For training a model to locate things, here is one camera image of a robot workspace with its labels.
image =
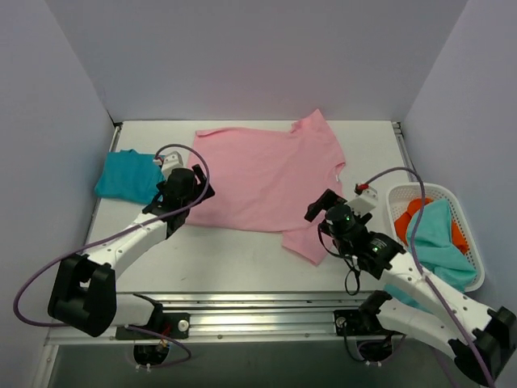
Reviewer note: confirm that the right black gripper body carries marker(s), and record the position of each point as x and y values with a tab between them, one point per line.
320	204

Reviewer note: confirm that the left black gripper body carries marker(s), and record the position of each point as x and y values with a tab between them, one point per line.
200	187

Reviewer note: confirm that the pink t shirt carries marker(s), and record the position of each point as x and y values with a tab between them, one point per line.
264	181

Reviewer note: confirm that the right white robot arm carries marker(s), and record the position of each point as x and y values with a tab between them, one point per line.
479	339

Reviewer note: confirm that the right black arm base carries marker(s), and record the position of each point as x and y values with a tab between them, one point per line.
355	323

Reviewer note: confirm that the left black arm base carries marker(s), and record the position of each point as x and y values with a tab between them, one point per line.
158	345

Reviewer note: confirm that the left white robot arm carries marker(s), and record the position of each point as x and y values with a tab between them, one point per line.
84	294

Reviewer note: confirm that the orange t shirt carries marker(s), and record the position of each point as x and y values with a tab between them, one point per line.
402	223

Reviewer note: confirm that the folded teal t shirt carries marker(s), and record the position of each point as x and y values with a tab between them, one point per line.
130	176

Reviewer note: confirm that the white plastic laundry basket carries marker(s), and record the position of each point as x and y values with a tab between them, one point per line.
399	196

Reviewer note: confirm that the light turquoise t shirt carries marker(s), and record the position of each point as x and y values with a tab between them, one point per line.
434	246

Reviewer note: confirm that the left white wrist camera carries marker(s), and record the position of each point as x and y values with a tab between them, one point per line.
168	163

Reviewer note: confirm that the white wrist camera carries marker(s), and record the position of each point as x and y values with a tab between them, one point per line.
168	163
365	200

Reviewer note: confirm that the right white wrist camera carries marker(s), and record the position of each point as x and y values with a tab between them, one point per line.
365	200

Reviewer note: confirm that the aluminium mounting rail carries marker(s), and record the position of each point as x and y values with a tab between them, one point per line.
221	318

